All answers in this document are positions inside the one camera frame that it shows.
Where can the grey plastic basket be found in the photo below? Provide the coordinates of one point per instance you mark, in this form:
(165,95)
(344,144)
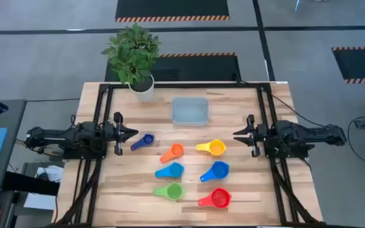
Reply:
(190,111)

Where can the black striped floor mat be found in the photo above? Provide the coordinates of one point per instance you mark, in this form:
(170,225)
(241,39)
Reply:
(170,8)
(360,65)
(201,68)

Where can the grey side desk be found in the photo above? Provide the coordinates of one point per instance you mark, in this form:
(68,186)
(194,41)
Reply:
(14,133)

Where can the black aluminium table frame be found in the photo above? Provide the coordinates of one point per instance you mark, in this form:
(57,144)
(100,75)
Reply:
(185,85)

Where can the black bar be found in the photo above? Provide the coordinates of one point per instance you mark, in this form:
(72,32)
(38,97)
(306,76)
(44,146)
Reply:
(30,183)

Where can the light blue measuring cup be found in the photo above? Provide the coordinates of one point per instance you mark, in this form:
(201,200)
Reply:
(175,169)

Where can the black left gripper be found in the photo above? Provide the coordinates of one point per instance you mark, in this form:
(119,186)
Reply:
(118,139)

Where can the orange measuring cup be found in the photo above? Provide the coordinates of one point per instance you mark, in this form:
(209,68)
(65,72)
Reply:
(176,149)

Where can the dark blue measuring cup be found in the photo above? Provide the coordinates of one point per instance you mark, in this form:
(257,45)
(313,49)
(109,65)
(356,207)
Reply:
(148,138)

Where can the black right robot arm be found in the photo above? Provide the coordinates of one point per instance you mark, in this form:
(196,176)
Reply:
(303,134)

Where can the white paper sheets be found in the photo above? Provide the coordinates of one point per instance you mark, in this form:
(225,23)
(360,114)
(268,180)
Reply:
(40,201)

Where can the yellow measuring cup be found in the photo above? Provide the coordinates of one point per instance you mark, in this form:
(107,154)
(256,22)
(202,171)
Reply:
(216,147)

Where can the red measuring cup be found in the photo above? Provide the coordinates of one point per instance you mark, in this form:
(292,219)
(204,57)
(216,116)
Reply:
(220,198)

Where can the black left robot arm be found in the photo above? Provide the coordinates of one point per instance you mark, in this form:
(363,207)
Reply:
(59,136)

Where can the green leafy plant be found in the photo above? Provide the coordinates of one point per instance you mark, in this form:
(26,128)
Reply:
(133,54)

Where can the white plant pot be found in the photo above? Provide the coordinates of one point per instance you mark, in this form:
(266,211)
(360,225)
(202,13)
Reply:
(146,93)

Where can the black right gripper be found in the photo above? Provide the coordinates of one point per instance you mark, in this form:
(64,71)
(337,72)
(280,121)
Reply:
(257,134)

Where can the green measuring cup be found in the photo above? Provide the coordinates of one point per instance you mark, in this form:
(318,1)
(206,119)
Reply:
(174,191)

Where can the blue metal leg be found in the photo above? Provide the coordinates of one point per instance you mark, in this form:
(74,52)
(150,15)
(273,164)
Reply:
(297,4)

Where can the large blue measuring cup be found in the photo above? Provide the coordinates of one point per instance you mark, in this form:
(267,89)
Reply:
(220,169)

